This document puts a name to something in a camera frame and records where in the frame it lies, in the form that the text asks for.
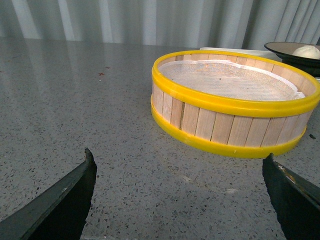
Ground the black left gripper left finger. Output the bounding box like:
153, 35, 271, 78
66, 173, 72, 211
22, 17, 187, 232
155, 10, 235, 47
0, 148, 97, 240

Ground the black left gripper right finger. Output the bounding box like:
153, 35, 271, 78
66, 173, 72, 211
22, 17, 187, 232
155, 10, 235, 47
262, 153, 320, 240

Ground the white steamed bun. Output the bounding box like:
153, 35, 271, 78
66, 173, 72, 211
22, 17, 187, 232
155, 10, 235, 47
292, 45, 320, 60

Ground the beige plate with black rim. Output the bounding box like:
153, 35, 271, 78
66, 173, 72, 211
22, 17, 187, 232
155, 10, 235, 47
264, 42, 320, 79

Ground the cream plastic tray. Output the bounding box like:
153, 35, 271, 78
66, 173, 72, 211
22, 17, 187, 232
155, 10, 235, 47
199, 47, 320, 81

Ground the yellow rimmed bamboo steamer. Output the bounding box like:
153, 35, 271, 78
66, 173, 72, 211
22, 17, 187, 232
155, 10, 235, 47
150, 50, 320, 158

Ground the white steamer liner cloth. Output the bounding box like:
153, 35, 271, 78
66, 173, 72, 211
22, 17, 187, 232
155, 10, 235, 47
158, 60, 305, 102

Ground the grey pleated curtain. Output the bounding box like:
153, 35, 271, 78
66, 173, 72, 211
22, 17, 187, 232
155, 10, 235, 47
0, 0, 320, 50

